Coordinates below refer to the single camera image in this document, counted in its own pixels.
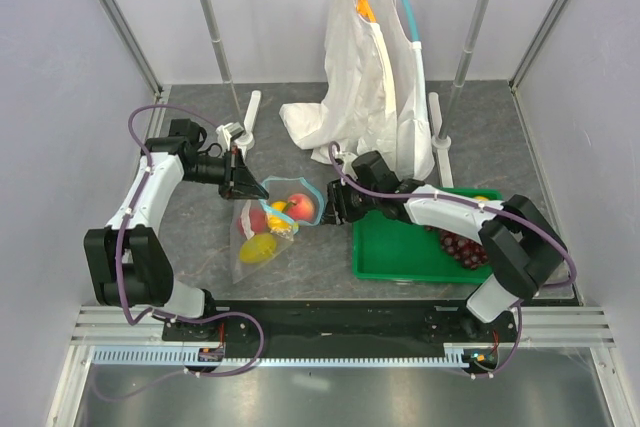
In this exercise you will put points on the purple grape bunch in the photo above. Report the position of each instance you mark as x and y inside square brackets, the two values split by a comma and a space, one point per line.
[469, 254]

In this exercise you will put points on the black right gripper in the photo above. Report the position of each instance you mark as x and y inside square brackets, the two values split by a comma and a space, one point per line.
[337, 213]

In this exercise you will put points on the peach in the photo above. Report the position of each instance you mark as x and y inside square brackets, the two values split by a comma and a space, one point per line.
[300, 207]

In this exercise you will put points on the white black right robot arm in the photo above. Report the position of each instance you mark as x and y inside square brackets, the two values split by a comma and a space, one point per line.
[523, 249]

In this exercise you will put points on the white garment on teal hanger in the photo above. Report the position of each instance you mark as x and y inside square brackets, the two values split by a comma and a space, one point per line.
[414, 157]

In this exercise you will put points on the orange fruit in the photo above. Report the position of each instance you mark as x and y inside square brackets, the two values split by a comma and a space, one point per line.
[275, 223]

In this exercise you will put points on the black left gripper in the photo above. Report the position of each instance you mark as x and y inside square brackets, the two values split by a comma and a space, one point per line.
[238, 181]

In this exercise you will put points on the light blue cable duct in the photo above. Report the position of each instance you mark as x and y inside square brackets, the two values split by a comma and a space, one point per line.
[196, 356]

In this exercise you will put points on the red apple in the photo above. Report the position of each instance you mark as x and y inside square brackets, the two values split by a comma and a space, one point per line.
[252, 221]

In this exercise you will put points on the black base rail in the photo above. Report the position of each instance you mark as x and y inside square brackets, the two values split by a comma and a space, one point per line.
[345, 327]

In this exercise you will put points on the clear zip top bag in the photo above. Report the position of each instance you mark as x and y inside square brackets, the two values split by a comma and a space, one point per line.
[279, 189]

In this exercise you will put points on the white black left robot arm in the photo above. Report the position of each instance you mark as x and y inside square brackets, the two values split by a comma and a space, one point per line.
[127, 263]

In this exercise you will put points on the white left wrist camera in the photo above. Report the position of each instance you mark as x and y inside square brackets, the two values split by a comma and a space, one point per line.
[234, 135]

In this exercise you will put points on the green plastic tray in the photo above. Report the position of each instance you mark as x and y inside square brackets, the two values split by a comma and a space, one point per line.
[390, 250]

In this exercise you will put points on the white garment on orange hanger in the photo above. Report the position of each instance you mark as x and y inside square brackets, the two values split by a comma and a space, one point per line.
[358, 111]

